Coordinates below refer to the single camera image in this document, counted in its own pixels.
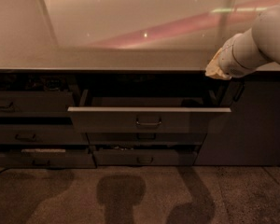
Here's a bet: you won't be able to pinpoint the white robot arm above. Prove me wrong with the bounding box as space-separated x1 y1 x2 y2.
205 5 280 80

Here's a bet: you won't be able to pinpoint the grey cabinet door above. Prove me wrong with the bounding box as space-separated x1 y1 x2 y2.
195 80 280 166

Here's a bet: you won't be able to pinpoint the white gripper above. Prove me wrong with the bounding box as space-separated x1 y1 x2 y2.
205 33 258 80

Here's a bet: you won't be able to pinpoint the white item in drawer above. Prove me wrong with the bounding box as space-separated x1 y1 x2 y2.
21 148 66 153

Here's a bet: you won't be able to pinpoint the grey drawer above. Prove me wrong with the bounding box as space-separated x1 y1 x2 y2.
0 125 89 146
68 91 231 133
93 149 197 166
88 133 206 146
0 91 75 118
0 149 96 169

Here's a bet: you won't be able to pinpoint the dark items in drawer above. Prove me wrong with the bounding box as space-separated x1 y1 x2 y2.
0 74 68 91

